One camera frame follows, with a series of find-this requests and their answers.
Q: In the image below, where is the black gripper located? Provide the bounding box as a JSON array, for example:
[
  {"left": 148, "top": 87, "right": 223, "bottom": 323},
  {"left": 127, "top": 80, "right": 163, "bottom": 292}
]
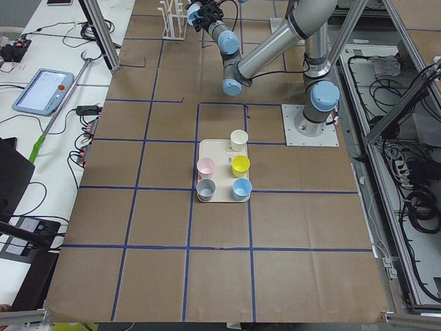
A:
[{"left": 192, "top": 2, "right": 223, "bottom": 32}]

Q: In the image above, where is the light blue plastic cup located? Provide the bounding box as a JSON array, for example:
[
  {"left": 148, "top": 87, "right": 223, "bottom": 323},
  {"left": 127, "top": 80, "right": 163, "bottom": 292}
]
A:
[{"left": 187, "top": 1, "right": 201, "bottom": 26}]

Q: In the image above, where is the cream plastic cup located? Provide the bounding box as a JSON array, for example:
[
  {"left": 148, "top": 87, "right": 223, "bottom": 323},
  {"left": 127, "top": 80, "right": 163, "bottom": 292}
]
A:
[{"left": 230, "top": 130, "right": 249, "bottom": 152}]

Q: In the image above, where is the pink plastic cup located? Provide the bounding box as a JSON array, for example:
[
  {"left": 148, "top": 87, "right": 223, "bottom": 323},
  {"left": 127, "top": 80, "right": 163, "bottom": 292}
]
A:
[{"left": 196, "top": 157, "right": 216, "bottom": 179}]

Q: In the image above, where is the yellow plastic cup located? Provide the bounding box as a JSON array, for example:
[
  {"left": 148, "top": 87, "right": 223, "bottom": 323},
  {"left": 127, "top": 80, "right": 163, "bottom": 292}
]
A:
[{"left": 232, "top": 155, "right": 250, "bottom": 177}]

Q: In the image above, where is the grey plastic cup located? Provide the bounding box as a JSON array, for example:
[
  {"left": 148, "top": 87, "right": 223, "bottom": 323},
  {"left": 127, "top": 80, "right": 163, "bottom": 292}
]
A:
[{"left": 196, "top": 179, "right": 216, "bottom": 202}]

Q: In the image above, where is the metal reacher grabber tool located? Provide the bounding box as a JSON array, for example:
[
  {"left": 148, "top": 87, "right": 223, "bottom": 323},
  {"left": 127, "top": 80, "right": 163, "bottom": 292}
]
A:
[{"left": 28, "top": 50, "right": 94, "bottom": 164}]

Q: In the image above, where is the cream plastic tray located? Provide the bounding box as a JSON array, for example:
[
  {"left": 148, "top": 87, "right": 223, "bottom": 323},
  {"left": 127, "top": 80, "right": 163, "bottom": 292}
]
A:
[{"left": 198, "top": 139, "right": 250, "bottom": 203}]

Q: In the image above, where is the black power adapter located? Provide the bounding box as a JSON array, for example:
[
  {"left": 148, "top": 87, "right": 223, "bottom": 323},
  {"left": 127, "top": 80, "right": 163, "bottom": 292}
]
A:
[{"left": 75, "top": 105, "right": 102, "bottom": 117}]

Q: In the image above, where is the blue teach pendant tablet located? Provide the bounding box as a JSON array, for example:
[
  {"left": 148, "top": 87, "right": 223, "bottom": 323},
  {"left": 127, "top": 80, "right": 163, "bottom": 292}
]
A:
[{"left": 12, "top": 68, "right": 74, "bottom": 116}]

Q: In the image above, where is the white wire cup rack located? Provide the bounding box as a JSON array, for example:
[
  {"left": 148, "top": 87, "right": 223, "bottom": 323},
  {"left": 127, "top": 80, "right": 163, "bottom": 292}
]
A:
[{"left": 158, "top": 0, "right": 187, "bottom": 41}]

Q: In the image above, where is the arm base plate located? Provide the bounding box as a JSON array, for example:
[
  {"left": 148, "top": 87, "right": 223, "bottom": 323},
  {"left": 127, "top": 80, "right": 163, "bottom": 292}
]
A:
[
  {"left": 270, "top": 19, "right": 293, "bottom": 45},
  {"left": 281, "top": 104, "right": 339, "bottom": 148}
]

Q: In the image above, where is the aluminium frame post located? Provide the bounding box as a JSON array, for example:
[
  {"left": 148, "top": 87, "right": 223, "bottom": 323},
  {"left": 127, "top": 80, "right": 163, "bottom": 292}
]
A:
[{"left": 79, "top": 0, "right": 121, "bottom": 72}]

